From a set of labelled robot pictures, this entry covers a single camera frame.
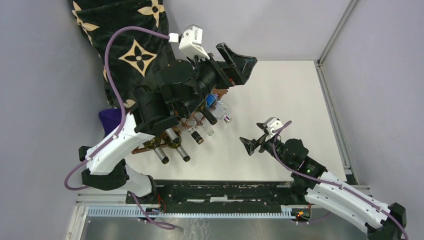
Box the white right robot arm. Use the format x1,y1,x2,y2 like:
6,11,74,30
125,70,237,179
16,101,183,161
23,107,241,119
240,117,409,240

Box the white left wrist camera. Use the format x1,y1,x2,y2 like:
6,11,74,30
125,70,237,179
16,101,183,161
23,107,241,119
178,24,210,60

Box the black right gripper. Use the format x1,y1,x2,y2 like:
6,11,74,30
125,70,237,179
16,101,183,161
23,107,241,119
239,133,292,170

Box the black floral plush blanket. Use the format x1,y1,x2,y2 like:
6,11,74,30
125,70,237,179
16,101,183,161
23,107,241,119
68,0,176,109

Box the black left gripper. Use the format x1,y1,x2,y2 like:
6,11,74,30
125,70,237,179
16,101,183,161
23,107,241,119
181,43,258,118

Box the green wine bottle black cap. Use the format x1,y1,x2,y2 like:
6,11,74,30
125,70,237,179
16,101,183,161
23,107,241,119
198,107,218,126

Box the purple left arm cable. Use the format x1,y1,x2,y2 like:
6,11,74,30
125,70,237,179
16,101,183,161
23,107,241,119
63,26,181,230

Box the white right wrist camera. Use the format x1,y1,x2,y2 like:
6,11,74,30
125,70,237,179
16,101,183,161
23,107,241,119
263,117,284,136

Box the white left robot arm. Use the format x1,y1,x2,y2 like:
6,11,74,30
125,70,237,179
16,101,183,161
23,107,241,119
79,43,258,204

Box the purple cloth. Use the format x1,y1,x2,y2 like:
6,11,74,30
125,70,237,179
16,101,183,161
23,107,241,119
98,108,122,137

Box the blue square vodka bottle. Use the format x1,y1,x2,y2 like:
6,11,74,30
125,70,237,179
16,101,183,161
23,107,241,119
206,93,233,124

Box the grey slotted cable duct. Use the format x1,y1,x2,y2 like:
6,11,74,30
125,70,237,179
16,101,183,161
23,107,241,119
86,206,295,220

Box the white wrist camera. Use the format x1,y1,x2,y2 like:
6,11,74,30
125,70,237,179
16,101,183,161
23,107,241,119
263,117,284,136
178,24,210,60

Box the grey aluminium wall rail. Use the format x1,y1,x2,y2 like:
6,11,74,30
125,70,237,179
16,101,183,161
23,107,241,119
316,0,360,67

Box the green wine bottle grey cap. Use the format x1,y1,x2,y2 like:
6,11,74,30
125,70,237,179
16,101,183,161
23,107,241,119
164,128,182,145

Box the brown wooden wine rack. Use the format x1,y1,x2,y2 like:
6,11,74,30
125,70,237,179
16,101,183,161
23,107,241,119
131,88,229,155

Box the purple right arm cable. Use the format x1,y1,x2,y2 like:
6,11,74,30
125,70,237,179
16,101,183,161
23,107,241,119
271,120,410,240

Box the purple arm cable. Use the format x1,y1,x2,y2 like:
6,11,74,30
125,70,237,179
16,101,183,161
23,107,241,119
63,26,181,230
271,120,410,240

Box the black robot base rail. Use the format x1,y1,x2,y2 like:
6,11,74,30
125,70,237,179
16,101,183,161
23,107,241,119
138,179,308,214

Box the tall clear glass bottle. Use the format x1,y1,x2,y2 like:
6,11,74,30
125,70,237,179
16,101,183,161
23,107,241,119
194,112,215,136

